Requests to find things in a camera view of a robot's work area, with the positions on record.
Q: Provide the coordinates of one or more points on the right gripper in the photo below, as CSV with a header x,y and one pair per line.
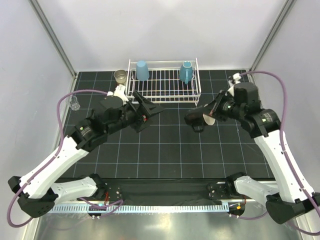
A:
x,y
213,109

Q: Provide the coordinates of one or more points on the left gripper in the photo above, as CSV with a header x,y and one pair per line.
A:
x,y
150,108

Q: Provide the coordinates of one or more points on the black white mug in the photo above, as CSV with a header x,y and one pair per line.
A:
x,y
198,124

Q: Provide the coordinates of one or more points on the light blue plastic cup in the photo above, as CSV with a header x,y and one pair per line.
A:
x,y
142,70

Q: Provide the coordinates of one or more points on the teal flower mug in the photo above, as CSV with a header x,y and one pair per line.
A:
x,y
186,72

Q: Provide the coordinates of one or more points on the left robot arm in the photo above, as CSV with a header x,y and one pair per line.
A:
x,y
38,192

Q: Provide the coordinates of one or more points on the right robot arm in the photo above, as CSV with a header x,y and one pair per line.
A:
x,y
293,196

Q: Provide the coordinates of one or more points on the black grid mat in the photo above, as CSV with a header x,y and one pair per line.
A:
x,y
168,148

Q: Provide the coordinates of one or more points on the steel cup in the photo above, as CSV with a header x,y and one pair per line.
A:
x,y
120,76

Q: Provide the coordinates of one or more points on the clear glass cup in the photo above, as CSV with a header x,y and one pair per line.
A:
x,y
73,103

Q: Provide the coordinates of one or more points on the white wire dish rack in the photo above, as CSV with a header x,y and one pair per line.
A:
x,y
164,84

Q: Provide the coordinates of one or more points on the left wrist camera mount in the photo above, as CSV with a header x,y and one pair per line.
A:
x,y
119,92

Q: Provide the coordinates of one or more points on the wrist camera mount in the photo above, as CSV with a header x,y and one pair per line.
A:
x,y
119,92
232,81

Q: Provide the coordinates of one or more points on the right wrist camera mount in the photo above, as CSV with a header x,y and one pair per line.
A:
x,y
232,81

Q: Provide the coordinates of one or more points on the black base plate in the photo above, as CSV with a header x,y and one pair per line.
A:
x,y
170,192

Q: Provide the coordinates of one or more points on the white cable duct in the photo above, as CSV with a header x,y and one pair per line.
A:
x,y
79,208

